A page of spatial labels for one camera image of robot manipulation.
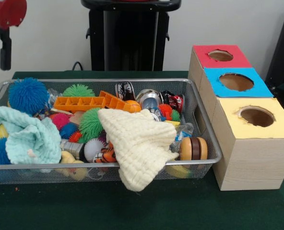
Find blue spiky ball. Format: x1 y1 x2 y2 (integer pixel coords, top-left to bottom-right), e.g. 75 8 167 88
8 77 49 116

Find clear mesh bin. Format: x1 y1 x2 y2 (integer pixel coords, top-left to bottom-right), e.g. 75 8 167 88
0 78 223 185

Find wooden yo-yo toy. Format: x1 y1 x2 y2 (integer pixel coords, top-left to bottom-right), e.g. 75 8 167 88
179 137 209 161

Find green fuzzy googly-eyed toy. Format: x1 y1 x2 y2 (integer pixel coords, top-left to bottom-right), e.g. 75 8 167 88
79 107 109 144

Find black cable loop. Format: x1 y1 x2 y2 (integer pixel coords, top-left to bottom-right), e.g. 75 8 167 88
71 61 91 71

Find dark green table cloth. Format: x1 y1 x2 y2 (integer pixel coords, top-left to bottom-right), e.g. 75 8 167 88
0 70 284 230

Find orange tiger plush toy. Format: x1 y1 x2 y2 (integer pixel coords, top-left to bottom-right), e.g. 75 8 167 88
95 141 118 163

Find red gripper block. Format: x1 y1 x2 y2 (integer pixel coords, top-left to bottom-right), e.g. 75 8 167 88
0 0 27 71

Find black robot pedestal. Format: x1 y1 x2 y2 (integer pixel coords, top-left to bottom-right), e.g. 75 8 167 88
81 0 182 71

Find crushed red soda can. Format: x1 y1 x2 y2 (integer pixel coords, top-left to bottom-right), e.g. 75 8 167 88
160 91 186 113

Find mint green waffle cloth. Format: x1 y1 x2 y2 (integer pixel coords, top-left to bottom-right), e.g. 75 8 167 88
0 106 62 165

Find bright green spiky ball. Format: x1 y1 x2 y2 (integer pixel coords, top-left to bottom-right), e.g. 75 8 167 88
62 83 96 98

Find cream waffle cloth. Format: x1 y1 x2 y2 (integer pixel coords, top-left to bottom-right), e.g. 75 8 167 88
97 108 180 192

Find wooden box with three holes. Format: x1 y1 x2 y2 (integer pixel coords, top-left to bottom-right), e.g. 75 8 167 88
188 44 284 192

